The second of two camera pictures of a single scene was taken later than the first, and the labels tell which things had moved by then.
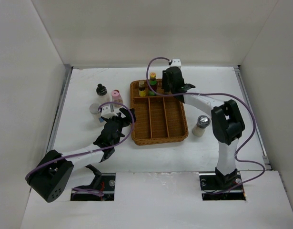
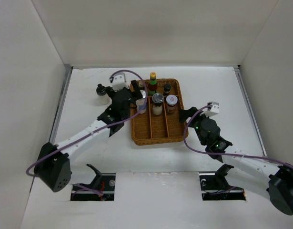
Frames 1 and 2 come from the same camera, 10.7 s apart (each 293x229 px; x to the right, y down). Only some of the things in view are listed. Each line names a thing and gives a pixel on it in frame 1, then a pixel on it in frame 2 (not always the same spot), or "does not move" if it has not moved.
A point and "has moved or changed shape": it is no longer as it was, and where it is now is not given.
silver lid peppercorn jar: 95,114 → 141,104
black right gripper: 165,79 → 184,113
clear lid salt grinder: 199,129 has moved or changed shape
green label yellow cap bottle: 153,83 does not move
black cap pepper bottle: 159,85 has moved or changed shape
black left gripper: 128,119 → 135,89
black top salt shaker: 102,94 does not move
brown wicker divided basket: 157,119 does not move
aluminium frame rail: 68,69 does not move
